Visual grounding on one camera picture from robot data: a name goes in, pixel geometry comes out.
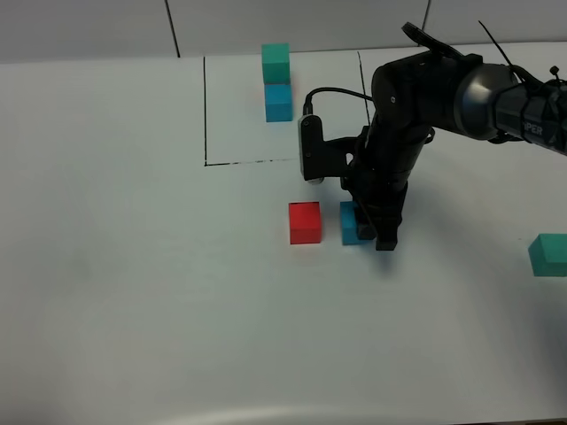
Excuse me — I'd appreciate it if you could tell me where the blue template cube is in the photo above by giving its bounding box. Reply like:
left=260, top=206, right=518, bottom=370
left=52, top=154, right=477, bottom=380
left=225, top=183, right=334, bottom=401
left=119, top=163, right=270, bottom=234
left=264, top=84, right=293, bottom=122

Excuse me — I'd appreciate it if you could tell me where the red cube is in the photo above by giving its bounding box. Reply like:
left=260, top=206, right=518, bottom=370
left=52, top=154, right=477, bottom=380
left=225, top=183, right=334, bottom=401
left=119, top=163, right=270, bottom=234
left=288, top=202, right=322, bottom=244

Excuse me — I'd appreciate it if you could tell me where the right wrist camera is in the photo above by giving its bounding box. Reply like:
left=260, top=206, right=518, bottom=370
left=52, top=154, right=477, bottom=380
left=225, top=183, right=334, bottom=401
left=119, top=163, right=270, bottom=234
left=299, top=114, right=369, bottom=182

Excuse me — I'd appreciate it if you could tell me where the green template cube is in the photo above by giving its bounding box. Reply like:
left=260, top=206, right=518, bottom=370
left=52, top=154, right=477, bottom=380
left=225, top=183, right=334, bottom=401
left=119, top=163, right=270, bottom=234
left=261, top=43, right=291, bottom=84

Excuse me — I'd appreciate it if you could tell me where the black right camera cable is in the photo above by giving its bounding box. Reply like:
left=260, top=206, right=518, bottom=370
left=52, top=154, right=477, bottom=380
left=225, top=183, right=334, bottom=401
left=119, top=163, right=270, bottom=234
left=302, top=87, right=374, bottom=117

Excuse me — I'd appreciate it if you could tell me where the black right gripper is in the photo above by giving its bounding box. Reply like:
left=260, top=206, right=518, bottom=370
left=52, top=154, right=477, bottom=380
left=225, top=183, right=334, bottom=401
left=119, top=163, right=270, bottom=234
left=340, top=127, right=435, bottom=251

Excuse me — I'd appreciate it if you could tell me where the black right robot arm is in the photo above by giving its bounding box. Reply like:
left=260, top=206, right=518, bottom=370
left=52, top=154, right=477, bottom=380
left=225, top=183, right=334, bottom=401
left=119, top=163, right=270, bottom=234
left=341, top=23, right=566, bottom=251

